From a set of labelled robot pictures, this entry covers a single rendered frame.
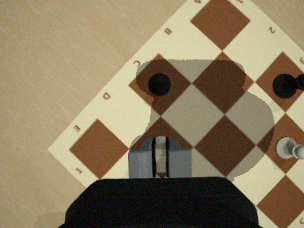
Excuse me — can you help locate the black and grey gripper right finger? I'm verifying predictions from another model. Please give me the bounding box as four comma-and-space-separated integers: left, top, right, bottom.
166, 137, 192, 178

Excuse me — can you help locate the brown and cream chessboard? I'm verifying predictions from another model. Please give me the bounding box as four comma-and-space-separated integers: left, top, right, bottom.
48, 0, 304, 228

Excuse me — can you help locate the white pawn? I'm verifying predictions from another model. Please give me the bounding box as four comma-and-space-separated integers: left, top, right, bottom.
275, 137, 304, 160

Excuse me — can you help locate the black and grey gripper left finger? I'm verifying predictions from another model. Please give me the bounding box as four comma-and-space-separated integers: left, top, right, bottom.
128, 137, 156, 178

